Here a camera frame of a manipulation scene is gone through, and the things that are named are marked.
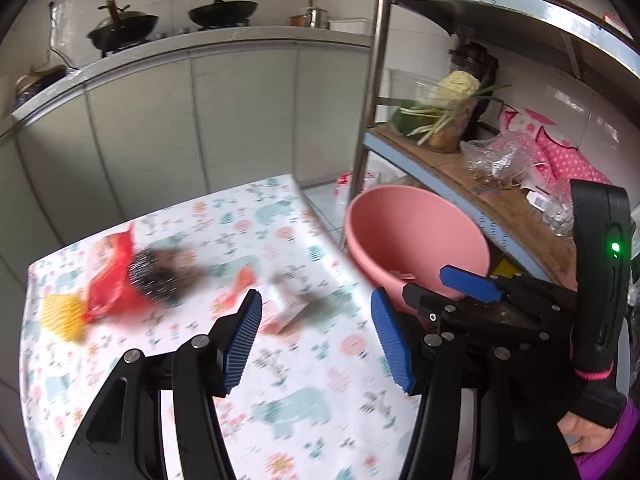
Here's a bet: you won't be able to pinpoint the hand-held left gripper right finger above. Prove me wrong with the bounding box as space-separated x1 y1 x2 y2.
371 287 576 480

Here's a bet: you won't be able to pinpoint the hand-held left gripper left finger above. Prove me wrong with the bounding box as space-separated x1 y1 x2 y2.
55 290 263 480

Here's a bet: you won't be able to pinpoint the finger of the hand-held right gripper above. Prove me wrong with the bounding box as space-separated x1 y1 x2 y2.
402 282 576 348
439 265 576 313

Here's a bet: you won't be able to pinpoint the orange and white wrapper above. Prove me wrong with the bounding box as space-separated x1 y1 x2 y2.
227 266 316 337

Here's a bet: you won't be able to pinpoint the pink plastic bucket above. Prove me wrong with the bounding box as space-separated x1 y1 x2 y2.
345 185 492 313

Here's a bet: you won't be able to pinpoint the person's right forearm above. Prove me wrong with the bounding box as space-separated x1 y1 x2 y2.
575 400 640 480

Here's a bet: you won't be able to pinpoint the person's right hand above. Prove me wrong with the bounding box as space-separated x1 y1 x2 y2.
557 410 628 456

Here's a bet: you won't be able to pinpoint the floral tablecloth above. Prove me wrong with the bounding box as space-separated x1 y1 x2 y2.
20 174 436 480

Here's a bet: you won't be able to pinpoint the brown scouring ball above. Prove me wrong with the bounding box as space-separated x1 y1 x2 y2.
170 249 207 282

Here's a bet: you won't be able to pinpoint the steel wool scrubber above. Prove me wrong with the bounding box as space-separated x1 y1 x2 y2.
127 249 182 307

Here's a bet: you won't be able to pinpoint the clear plastic bag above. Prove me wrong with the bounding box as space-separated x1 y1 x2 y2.
460 132 542 187

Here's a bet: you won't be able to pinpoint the pink polka dot cloth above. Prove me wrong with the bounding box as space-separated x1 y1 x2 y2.
500 107 615 197

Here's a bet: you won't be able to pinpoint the red snack bag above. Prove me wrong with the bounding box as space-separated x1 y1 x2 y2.
82 225 147 324

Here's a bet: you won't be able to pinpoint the red and white bag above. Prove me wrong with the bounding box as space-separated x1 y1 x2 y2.
334 169 382 202

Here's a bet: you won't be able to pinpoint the green onions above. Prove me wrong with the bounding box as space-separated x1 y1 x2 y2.
400 83 513 144

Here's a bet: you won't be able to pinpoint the yellow mesh scrubber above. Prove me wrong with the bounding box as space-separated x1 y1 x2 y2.
41 292 92 344

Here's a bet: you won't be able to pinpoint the cauliflower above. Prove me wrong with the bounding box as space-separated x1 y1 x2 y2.
437 71 480 106

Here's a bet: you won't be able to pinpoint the glass bowl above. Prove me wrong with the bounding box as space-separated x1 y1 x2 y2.
387 67 481 153

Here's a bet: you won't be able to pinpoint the black blender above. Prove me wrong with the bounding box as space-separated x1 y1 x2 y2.
447 42 501 126

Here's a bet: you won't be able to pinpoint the kitchen counter cabinet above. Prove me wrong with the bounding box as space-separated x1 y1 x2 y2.
0 25 373 271

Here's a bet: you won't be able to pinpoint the metal shelf rack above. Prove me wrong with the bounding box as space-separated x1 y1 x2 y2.
340 0 640 291

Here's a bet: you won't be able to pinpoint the steel pot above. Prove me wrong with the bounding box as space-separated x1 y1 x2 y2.
302 4 331 30

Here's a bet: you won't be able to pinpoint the dark pot with lid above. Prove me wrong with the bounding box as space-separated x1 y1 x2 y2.
14 64 68 107

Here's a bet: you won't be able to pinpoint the black wok with spatula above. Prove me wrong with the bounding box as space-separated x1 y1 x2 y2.
87 0 159 54

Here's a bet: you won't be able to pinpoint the clear plastic jar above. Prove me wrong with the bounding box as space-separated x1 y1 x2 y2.
47 1 71 67

